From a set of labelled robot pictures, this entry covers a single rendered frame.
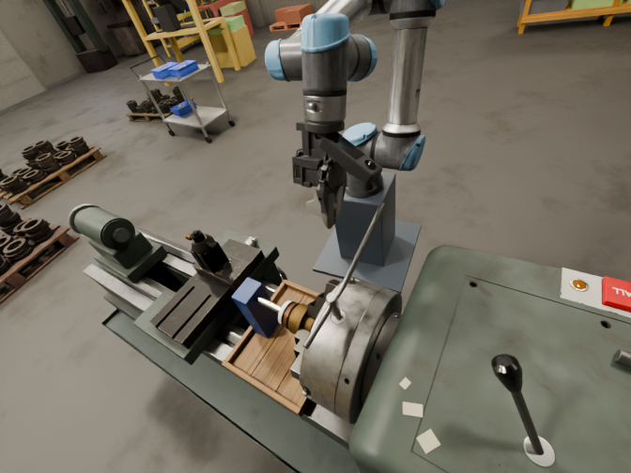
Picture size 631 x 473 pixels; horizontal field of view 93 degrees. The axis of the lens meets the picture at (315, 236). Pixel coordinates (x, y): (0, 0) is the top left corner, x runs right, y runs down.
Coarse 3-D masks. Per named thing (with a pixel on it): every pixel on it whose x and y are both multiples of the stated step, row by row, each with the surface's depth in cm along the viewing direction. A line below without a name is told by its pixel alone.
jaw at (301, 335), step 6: (300, 330) 77; (306, 330) 77; (294, 336) 76; (300, 336) 76; (306, 336) 76; (300, 342) 74; (294, 348) 73; (300, 348) 73; (300, 354) 72; (300, 360) 70; (294, 366) 70; (294, 372) 69; (306, 390) 68
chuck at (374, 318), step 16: (384, 288) 72; (384, 304) 64; (400, 304) 78; (368, 320) 61; (384, 320) 65; (368, 336) 59; (352, 352) 59; (368, 352) 60; (352, 368) 58; (352, 384) 58; (336, 400) 61; (352, 400) 59; (352, 416) 63
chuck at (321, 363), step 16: (336, 288) 69; (352, 288) 69; (368, 288) 70; (352, 304) 65; (368, 304) 64; (352, 320) 62; (320, 336) 62; (336, 336) 61; (352, 336) 60; (304, 352) 63; (320, 352) 62; (336, 352) 60; (304, 368) 63; (320, 368) 61; (336, 368) 60; (304, 384) 65; (320, 384) 62; (336, 384) 60; (320, 400) 64
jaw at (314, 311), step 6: (330, 282) 74; (336, 282) 75; (348, 282) 73; (354, 282) 74; (330, 288) 74; (324, 294) 75; (318, 300) 76; (324, 300) 76; (312, 306) 78; (318, 306) 76; (306, 312) 79; (312, 312) 78; (318, 312) 77
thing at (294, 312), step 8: (288, 304) 82; (296, 304) 82; (304, 304) 82; (288, 312) 80; (296, 312) 79; (304, 312) 78; (288, 320) 80; (296, 320) 78; (304, 320) 78; (312, 320) 78; (288, 328) 80; (296, 328) 78; (304, 328) 78
